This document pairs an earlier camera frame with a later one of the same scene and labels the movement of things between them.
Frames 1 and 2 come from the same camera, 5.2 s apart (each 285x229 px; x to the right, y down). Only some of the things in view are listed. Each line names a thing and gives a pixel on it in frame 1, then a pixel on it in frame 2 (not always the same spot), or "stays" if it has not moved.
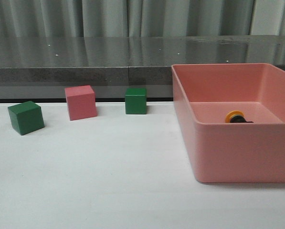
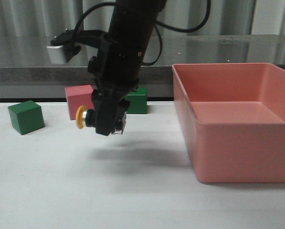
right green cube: x=135 y=99 stays
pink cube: x=81 y=102 stays
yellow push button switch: x=236 y=116 -> x=85 y=117
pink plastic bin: x=239 y=120 stays
